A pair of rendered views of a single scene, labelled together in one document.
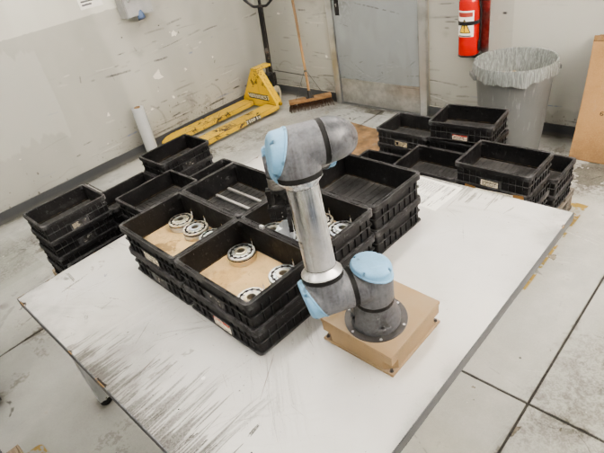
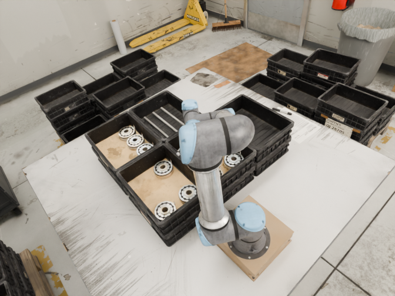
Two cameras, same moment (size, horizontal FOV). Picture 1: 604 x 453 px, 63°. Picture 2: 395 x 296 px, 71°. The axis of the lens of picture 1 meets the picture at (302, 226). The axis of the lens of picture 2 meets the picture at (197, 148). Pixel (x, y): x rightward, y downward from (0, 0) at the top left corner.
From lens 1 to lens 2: 0.53 m
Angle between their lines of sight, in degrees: 13
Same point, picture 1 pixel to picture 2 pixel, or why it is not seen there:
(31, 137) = (45, 36)
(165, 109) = (132, 22)
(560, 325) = (365, 216)
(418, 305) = (278, 232)
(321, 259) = (214, 214)
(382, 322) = (252, 246)
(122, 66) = not seen: outside the picture
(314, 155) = (216, 153)
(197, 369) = (126, 249)
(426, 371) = (277, 281)
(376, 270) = (253, 222)
